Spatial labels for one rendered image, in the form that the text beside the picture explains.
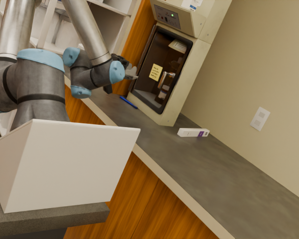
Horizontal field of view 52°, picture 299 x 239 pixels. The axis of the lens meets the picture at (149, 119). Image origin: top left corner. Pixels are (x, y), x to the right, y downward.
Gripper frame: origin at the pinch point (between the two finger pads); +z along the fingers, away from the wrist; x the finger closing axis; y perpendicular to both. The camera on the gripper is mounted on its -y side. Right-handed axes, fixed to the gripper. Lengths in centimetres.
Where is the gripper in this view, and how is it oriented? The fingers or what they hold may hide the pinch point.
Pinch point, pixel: (134, 77)
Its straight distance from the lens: 143.2
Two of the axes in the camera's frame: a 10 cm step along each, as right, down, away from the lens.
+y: 3.9, -8.8, -2.9
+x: -5.8, -4.8, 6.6
